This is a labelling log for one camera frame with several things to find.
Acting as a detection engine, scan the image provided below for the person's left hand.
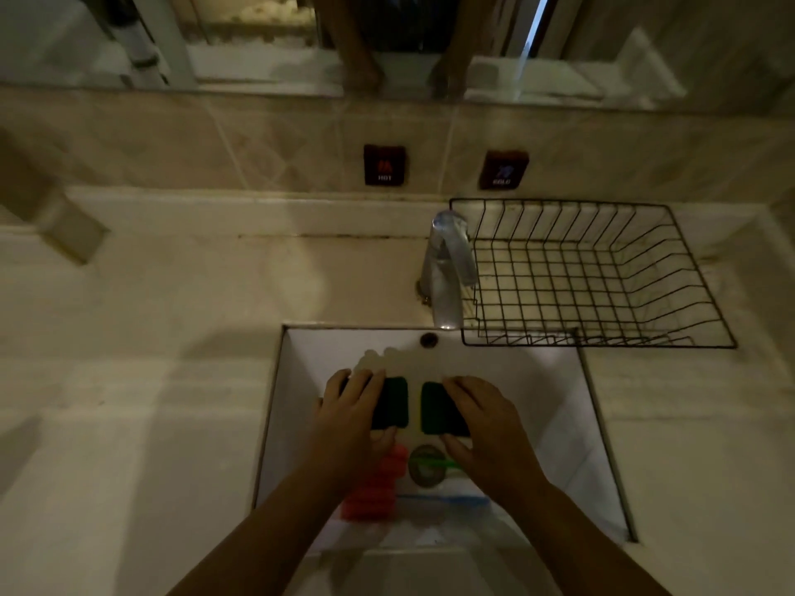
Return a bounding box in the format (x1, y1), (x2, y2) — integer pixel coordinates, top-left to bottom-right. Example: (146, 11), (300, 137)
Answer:
(313, 368), (399, 495)

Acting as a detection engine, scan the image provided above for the person's right hand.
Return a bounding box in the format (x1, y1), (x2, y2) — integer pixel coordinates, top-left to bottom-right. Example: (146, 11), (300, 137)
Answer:
(438, 376), (549, 507)

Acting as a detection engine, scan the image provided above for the dark green sponge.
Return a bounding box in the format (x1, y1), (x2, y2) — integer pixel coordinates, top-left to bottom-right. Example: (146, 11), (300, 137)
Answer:
(420, 381), (472, 438)
(370, 376), (410, 431)

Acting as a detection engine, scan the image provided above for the person's left forearm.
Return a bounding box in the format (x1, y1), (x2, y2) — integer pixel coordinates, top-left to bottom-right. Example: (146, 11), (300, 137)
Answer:
(166, 470), (352, 596)

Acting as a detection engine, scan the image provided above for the person's right forearm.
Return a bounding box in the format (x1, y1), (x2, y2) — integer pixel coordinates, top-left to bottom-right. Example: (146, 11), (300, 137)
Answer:
(489, 476), (673, 596)

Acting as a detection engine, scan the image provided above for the metal sink drain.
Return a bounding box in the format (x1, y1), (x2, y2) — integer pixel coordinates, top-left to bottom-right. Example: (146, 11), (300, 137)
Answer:
(407, 444), (452, 490)

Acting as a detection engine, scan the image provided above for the red ribbed scrubber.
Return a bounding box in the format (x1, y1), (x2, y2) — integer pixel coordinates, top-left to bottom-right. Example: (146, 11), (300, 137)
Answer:
(341, 445), (408, 522)

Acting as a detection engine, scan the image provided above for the clear bag with blue edge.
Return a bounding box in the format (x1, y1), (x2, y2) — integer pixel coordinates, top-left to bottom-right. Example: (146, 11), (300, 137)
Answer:
(396, 492), (493, 511)

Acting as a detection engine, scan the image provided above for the white sink basin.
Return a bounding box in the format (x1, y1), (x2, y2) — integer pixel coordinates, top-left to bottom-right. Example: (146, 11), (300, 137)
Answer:
(253, 325), (639, 557)

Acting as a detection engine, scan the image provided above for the chrome faucet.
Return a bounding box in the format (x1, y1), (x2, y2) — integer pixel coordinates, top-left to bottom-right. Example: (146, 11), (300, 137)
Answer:
(415, 210), (478, 330)

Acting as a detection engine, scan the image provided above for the red hot water label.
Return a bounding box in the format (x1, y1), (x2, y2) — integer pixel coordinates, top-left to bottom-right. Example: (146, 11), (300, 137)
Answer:
(363, 144), (408, 187)

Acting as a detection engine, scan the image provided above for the blue cold water label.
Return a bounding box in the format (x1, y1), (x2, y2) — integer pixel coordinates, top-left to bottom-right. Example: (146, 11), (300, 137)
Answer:
(477, 150), (530, 190)

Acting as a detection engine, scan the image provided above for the black wire basket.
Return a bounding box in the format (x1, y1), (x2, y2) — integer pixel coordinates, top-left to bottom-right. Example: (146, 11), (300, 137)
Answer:
(449, 197), (739, 350)

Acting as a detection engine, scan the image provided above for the wall mirror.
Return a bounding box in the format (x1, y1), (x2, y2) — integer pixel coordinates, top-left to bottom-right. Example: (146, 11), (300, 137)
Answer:
(0, 0), (795, 113)

